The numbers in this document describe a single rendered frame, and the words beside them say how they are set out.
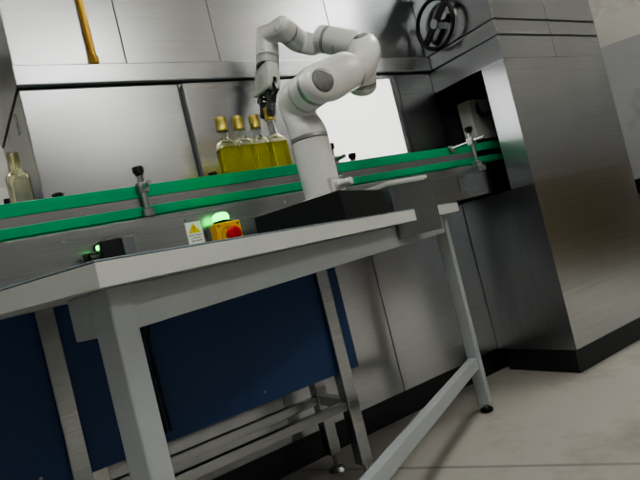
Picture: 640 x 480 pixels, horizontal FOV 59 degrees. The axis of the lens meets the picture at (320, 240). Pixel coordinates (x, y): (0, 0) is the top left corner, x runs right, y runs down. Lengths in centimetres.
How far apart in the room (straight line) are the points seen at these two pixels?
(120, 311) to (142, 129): 114
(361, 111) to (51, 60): 109
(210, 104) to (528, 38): 131
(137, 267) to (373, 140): 161
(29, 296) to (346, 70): 91
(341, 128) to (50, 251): 118
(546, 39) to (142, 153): 168
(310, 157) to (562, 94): 145
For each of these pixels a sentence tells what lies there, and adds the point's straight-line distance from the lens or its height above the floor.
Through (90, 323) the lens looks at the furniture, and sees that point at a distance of 83.
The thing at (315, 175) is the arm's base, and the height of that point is 87.
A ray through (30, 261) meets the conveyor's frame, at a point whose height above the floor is 83.
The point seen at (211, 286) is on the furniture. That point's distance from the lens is 94.
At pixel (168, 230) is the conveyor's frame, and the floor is 84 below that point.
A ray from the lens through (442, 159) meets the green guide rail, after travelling 225.
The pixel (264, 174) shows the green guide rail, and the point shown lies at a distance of 166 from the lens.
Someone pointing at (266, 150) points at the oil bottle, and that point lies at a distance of 181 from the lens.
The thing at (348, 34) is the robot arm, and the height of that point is 129.
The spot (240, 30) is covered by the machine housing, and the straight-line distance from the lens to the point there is 215.
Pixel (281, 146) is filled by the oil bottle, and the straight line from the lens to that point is 184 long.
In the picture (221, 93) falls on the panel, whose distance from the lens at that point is 198.
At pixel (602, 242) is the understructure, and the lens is 261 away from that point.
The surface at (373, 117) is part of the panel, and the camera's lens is 230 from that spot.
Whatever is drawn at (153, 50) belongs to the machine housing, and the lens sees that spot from 199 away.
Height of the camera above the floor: 70
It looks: 1 degrees up
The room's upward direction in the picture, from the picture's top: 14 degrees counter-clockwise
